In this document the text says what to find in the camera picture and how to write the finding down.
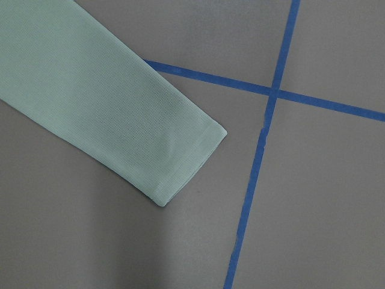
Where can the olive green long-sleeve shirt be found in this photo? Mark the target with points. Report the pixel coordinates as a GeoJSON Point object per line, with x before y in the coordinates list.
{"type": "Point", "coordinates": [65, 71]}

